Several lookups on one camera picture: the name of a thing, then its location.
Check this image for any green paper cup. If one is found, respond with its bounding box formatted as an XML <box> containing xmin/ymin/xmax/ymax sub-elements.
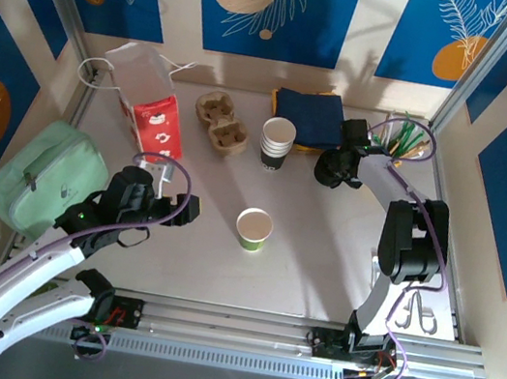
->
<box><xmin>230</xmin><ymin>204</ymin><xmax>277</xmax><ymax>256</ymax></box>

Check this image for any red white paper bag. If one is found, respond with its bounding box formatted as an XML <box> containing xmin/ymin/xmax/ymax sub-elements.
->
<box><xmin>63</xmin><ymin>32</ymin><xmax>205</xmax><ymax>171</ymax></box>

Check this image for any yellow napkin stack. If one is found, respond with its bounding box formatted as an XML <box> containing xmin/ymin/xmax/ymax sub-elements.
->
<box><xmin>261</xmin><ymin>85</ymin><xmax>349</xmax><ymax>162</ymax></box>

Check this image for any blue napkin stack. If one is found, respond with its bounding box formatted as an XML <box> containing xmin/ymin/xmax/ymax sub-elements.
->
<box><xmin>269</xmin><ymin>84</ymin><xmax>355</xmax><ymax>153</ymax></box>

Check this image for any wooden stirrer stick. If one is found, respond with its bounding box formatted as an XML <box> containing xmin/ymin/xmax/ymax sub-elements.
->
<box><xmin>395</xmin><ymin>140</ymin><xmax>431</xmax><ymax>165</ymax></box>

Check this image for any black white paper cup stack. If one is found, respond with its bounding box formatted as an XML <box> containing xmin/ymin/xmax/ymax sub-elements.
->
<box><xmin>254</xmin><ymin>114</ymin><xmax>300</xmax><ymax>177</ymax></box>

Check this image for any brown cardboard cup carrier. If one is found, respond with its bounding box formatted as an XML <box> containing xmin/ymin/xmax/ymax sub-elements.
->
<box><xmin>187</xmin><ymin>86</ymin><xmax>257</xmax><ymax>158</ymax></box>

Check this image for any mint green zip pouch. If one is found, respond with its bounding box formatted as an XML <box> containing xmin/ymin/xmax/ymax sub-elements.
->
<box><xmin>0</xmin><ymin>108</ymin><xmax>118</xmax><ymax>252</ymax></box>

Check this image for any silver white packet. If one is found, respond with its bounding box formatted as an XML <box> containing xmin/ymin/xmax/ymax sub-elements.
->
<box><xmin>366</xmin><ymin>249</ymin><xmax>384</xmax><ymax>289</ymax></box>

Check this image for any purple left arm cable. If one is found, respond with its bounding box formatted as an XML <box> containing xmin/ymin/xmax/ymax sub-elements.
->
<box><xmin>0</xmin><ymin>125</ymin><xmax>200</xmax><ymax>379</ymax></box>

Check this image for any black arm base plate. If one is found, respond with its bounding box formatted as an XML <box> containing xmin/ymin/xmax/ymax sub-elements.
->
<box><xmin>308</xmin><ymin>326</ymin><xmax>350</xmax><ymax>363</ymax></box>
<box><xmin>105</xmin><ymin>294</ymin><xmax>146</xmax><ymax>332</ymax></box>

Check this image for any aluminium front rail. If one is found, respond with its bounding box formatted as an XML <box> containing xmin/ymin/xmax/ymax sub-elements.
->
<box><xmin>0</xmin><ymin>261</ymin><xmax>487</xmax><ymax>379</ymax></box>

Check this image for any slotted grey cable duct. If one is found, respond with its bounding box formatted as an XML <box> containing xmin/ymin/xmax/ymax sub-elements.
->
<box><xmin>36</xmin><ymin>312</ymin><xmax>349</xmax><ymax>379</ymax></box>

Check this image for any metal wire clip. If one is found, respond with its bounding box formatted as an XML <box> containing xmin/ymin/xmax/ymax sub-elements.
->
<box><xmin>394</xmin><ymin>286</ymin><xmax>443</xmax><ymax>336</ymax></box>

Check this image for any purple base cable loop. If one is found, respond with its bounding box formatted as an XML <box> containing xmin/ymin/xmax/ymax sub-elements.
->
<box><xmin>71</xmin><ymin>328</ymin><xmax>111</xmax><ymax>365</ymax></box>

